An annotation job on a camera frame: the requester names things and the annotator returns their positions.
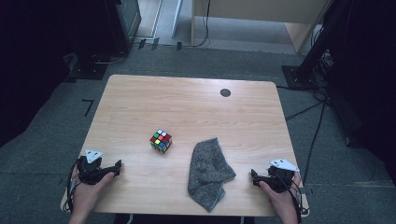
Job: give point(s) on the black cabinet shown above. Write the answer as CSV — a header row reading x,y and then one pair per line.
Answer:
x,y
124,21

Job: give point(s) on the person's right hand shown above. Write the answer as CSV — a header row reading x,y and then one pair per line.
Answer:
x,y
286,202

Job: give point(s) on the dark round table grommet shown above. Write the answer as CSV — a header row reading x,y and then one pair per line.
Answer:
x,y
225,92

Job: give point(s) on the black flat base plate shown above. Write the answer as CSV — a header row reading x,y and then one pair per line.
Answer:
x,y
88,71

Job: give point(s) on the multicoloured puzzle cube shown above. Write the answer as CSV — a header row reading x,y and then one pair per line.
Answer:
x,y
161,141

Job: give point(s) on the person's dark clothing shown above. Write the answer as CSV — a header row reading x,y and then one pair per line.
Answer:
x,y
186,220

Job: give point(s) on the dark curtain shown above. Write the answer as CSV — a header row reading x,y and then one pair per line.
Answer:
x,y
370,77
37,62

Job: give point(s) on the black metal stand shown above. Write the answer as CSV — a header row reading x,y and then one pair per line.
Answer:
x,y
311,62

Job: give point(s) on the beige wooden desk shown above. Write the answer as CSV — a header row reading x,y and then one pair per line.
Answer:
x,y
249,9

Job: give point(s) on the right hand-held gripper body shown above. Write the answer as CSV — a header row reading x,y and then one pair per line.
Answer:
x,y
280,179

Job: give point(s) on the grey fluffy cloth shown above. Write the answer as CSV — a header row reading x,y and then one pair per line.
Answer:
x,y
207,174

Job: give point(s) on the person's left hand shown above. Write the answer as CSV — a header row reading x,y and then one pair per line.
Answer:
x,y
85,196

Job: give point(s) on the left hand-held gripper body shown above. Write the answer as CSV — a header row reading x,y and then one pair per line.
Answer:
x,y
90,172

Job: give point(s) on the small black floor tape strip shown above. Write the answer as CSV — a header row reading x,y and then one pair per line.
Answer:
x,y
141,43
155,43
179,46

